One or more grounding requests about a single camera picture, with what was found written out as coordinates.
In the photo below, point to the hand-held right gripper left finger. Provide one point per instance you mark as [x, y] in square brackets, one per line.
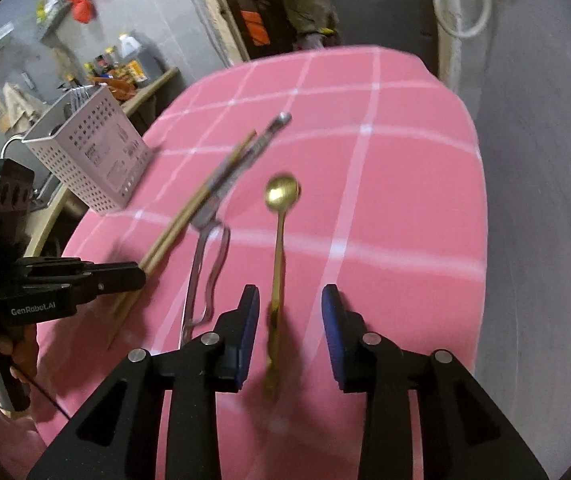
[249, 325]

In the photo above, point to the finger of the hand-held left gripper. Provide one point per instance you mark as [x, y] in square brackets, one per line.
[110, 277]

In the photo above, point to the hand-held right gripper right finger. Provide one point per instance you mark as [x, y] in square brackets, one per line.
[330, 330]

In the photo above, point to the white perforated utensil holder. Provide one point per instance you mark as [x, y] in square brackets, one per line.
[100, 160]

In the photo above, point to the gold spoon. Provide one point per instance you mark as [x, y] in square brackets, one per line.
[282, 192]

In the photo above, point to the straight metal peeler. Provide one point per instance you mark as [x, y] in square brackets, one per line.
[245, 157]

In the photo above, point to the person's left hand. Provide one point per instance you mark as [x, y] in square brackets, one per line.
[25, 350]

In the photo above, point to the steel faucet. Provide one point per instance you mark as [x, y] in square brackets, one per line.
[11, 142]

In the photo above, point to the pink checked tablecloth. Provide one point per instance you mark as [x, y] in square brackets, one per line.
[390, 210]

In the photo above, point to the beige towel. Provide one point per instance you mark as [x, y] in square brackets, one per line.
[23, 102]

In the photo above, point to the orange packet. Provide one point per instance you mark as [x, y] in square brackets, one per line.
[113, 87]

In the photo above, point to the clear oil jug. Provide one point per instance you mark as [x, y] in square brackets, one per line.
[129, 46]

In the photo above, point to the red plastic bag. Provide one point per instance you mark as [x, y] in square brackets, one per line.
[80, 5]

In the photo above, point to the white floor bag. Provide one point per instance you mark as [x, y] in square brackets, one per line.
[315, 39]

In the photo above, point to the grey cabinet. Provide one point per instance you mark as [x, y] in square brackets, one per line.
[385, 25]

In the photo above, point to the metal wall shelf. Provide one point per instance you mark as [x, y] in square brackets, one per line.
[53, 25]

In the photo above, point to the wooden door frame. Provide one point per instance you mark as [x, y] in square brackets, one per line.
[220, 10]

